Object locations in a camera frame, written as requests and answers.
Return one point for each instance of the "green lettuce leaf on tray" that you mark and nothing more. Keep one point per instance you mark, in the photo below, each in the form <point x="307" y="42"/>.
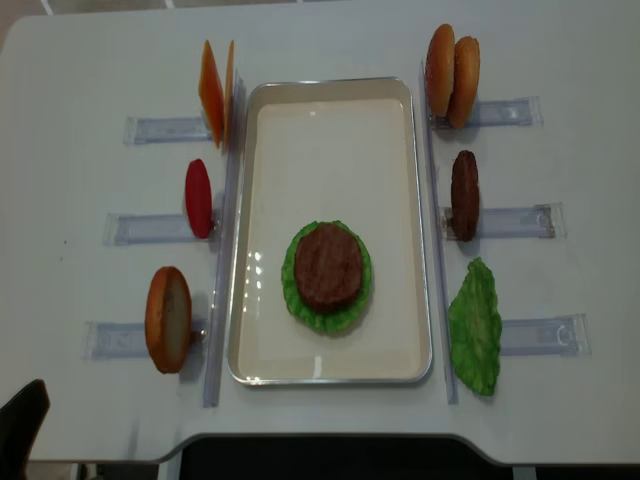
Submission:
<point x="337" y="322"/>

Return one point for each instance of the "bun half right front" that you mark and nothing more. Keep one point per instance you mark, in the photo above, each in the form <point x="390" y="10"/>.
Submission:
<point x="466" y="80"/>

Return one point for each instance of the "clear lettuce holder track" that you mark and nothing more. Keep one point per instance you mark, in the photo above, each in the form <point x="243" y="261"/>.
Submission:
<point x="559" y="336"/>

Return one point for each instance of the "clear patty holder track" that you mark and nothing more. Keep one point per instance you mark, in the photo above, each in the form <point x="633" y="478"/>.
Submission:
<point x="545" y="221"/>

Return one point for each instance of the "red tomato slice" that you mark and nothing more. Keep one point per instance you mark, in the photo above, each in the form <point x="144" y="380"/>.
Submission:
<point x="198" y="199"/>

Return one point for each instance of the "sesame bun top rear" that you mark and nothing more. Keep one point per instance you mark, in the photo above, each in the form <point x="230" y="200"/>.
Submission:
<point x="439" y="69"/>

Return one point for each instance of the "clear left bun holder track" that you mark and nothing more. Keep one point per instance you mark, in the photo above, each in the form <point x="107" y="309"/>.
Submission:
<point x="109" y="341"/>

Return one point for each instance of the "clear right bun holder track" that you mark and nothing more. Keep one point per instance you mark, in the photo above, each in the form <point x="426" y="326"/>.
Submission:
<point x="525" y="111"/>

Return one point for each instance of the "clear long rail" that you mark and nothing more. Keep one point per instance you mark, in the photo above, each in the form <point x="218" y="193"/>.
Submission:
<point x="226" y="255"/>
<point x="439" y="260"/>

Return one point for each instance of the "clear right long rail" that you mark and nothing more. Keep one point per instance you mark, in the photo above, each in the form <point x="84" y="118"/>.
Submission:
<point x="439" y="260"/>

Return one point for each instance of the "cream metal tray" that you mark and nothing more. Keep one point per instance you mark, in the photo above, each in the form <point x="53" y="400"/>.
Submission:
<point x="340" y="150"/>

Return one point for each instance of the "clear tomato holder track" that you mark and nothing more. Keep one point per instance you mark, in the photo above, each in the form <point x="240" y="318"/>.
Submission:
<point x="127" y="229"/>

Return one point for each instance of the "orange cheese slice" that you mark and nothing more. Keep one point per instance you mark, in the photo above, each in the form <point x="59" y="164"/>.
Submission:
<point x="211" y="94"/>
<point x="228" y="96"/>

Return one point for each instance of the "standing green lettuce leaf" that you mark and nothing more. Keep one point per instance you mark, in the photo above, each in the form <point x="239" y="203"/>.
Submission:
<point x="475" y="330"/>

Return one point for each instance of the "clear bun holder track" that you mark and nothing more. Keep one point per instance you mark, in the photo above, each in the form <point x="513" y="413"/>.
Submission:
<point x="109" y="341"/>
<point x="525" y="111"/>

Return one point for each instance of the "orange cheese slice front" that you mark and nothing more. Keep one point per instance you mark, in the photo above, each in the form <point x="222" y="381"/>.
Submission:
<point x="228" y="96"/>

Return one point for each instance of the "orange cheese slice rear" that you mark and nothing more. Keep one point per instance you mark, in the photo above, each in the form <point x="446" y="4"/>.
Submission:
<point x="211" y="94"/>

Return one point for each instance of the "clear cheese holder track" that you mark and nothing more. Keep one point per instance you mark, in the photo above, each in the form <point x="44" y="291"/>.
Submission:
<point x="142" y="131"/>

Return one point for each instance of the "brown meat patty on tray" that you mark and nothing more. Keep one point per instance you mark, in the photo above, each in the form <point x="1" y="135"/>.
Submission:
<point x="328" y="268"/>

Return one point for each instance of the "clear left long rail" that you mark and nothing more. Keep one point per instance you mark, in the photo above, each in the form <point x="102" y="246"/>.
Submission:
<point x="226" y="255"/>

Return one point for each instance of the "standing brown meat patty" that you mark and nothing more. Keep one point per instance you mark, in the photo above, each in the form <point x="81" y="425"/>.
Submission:
<point x="465" y="197"/>

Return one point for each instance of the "bun half left rack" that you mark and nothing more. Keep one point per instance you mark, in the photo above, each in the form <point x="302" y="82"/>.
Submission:
<point x="168" y="320"/>

